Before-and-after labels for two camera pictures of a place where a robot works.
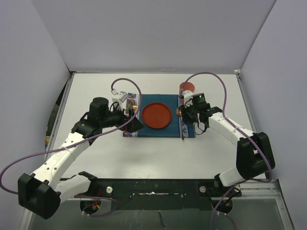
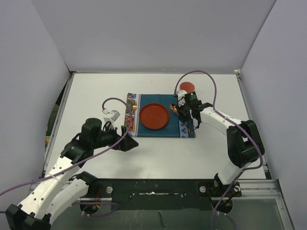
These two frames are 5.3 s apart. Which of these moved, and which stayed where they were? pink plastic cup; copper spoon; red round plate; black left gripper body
Moved: black left gripper body; copper spoon
Stayed: red round plate; pink plastic cup
